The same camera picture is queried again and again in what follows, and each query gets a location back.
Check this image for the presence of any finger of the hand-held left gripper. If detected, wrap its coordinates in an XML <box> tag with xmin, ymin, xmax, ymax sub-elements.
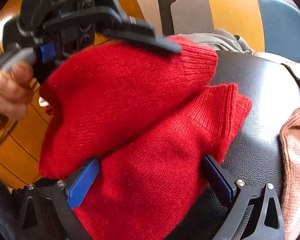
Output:
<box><xmin>97</xmin><ymin>0</ymin><xmax>182</xmax><ymax>55</ymax></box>

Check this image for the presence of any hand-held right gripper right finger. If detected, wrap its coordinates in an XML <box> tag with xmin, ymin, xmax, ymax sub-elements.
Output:
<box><xmin>201</xmin><ymin>154</ymin><xmax>285</xmax><ymax>240</ymax></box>

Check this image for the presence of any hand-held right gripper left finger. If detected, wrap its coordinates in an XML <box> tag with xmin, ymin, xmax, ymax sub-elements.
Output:
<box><xmin>16</xmin><ymin>158</ymin><xmax>100</xmax><ymax>240</ymax></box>

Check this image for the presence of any red knit sweater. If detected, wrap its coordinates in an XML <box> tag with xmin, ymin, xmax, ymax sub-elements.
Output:
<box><xmin>38</xmin><ymin>36</ymin><xmax>252</xmax><ymax>240</ymax></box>

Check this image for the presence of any pink knit sweater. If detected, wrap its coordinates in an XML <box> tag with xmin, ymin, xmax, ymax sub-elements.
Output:
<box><xmin>279</xmin><ymin>60</ymin><xmax>300</xmax><ymax>240</ymax></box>

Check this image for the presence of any person's left hand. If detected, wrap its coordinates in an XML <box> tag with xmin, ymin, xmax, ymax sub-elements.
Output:
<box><xmin>0</xmin><ymin>44</ymin><xmax>39</xmax><ymax>133</ymax></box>

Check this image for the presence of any wooden wardrobe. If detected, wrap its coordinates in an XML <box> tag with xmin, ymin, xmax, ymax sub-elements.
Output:
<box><xmin>0</xmin><ymin>0</ymin><xmax>150</xmax><ymax>189</ymax></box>

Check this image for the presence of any grey garment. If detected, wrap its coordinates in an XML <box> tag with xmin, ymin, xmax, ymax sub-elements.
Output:
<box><xmin>176</xmin><ymin>29</ymin><xmax>256</xmax><ymax>55</ymax></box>

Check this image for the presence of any black padded bench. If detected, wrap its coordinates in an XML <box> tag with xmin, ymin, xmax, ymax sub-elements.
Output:
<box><xmin>162</xmin><ymin>50</ymin><xmax>300</xmax><ymax>240</ymax></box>

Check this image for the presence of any grey yellow blue sofa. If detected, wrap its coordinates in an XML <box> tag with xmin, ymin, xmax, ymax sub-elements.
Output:
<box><xmin>157</xmin><ymin>0</ymin><xmax>300</xmax><ymax>68</ymax></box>

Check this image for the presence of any white printed seat cushion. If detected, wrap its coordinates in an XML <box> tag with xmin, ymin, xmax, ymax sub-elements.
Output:
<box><xmin>255</xmin><ymin>51</ymin><xmax>300</xmax><ymax>67</ymax></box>

